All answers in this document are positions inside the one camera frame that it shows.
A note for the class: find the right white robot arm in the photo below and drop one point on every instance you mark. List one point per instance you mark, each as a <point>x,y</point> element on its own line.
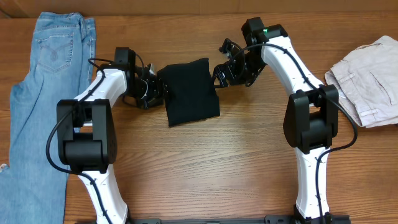
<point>311,118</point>

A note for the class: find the blue denim jeans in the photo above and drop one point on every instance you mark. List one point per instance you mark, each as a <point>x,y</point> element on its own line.
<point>34,181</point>

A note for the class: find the black t-shirt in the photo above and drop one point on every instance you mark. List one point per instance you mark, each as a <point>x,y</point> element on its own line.
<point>189,92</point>

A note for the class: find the beige cargo shorts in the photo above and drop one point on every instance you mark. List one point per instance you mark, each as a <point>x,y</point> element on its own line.
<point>366,80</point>

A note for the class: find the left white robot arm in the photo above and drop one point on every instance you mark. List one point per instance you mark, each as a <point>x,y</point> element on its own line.
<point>85,130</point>

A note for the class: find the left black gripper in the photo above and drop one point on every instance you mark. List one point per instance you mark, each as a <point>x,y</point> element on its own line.
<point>155,94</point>

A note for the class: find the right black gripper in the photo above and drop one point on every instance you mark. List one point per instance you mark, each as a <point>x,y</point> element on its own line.
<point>229,68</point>

